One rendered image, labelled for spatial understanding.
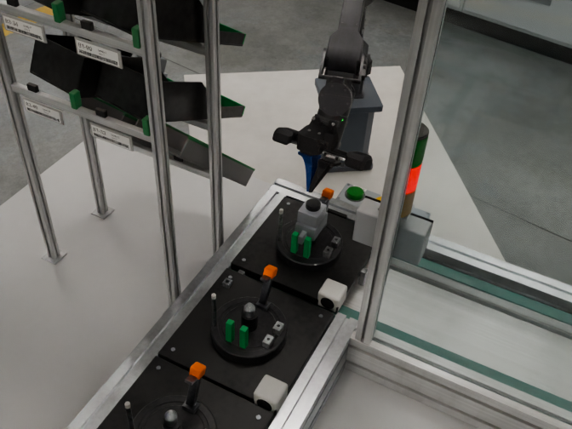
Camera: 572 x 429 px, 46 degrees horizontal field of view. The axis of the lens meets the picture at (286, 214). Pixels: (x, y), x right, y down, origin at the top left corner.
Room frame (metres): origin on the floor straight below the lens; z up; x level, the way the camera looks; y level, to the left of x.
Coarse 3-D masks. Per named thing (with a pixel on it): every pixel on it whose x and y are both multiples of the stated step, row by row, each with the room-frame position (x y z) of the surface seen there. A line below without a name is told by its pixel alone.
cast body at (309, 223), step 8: (312, 200) 1.01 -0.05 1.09; (304, 208) 1.00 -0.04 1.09; (312, 208) 0.99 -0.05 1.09; (320, 208) 1.00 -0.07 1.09; (304, 216) 0.99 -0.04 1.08; (312, 216) 0.98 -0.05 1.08; (320, 216) 0.99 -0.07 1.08; (296, 224) 0.99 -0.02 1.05; (304, 224) 0.99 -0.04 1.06; (312, 224) 0.98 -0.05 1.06; (320, 224) 0.99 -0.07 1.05; (304, 232) 0.97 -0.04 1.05; (312, 232) 0.97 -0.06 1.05; (304, 240) 0.97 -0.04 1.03; (312, 240) 0.97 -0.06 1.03
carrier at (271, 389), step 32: (224, 288) 0.88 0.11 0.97; (256, 288) 0.88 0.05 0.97; (192, 320) 0.79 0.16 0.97; (224, 320) 0.78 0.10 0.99; (256, 320) 0.77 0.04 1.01; (288, 320) 0.81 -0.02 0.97; (320, 320) 0.81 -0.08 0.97; (160, 352) 0.72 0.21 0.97; (192, 352) 0.72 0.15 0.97; (224, 352) 0.72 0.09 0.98; (256, 352) 0.72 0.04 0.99; (288, 352) 0.74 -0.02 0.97; (224, 384) 0.66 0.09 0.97; (256, 384) 0.67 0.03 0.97; (288, 384) 0.67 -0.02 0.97
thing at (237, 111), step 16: (128, 64) 1.08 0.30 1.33; (112, 80) 1.01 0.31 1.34; (128, 80) 1.00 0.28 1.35; (144, 80) 0.98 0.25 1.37; (96, 96) 1.02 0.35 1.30; (112, 96) 1.00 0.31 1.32; (128, 96) 0.98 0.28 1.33; (144, 96) 0.97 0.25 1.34; (176, 96) 1.01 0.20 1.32; (192, 96) 1.04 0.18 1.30; (224, 96) 1.19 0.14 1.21; (128, 112) 0.97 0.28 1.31; (144, 112) 0.96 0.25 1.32; (176, 112) 1.00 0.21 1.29; (192, 112) 1.04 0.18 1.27; (224, 112) 1.11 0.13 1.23; (240, 112) 1.15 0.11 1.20
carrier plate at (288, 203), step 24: (288, 216) 1.10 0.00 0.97; (336, 216) 1.11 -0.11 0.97; (264, 240) 1.02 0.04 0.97; (240, 264) 0.95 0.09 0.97; (264, 264) 0.95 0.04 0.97; (336, 264) 0.96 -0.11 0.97; (360, 264) 0.97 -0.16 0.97; (288, 288) 0.89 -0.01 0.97; (312, 288) 0.89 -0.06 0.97; (336, 312) 0.85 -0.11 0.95
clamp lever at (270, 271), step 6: (264, 270) 0.84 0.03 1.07; (270, 270) 0.84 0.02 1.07; (276, 270) 0.84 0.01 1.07; (264, 276) 0.83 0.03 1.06; (270, 276) 0.83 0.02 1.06; (264, 282) 0.82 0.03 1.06; (270, 282) 0.83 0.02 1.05; (264, 288) 0.83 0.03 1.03; (270, 288) 0.83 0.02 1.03; (264, 294) 0.83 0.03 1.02; (264, 300) 0.82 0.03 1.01
